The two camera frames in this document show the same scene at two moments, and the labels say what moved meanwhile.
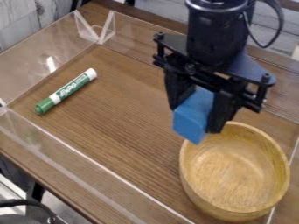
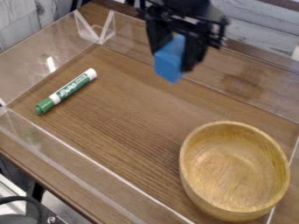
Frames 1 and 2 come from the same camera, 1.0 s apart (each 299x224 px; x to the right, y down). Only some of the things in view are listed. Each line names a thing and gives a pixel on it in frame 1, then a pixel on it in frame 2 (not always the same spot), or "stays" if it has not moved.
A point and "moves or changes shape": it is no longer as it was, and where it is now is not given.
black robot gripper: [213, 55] to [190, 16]
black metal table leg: [38, 192] stays
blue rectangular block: [193, 114] moves or changes shape
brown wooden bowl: [234, 174] stays
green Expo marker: [46, 103] stays
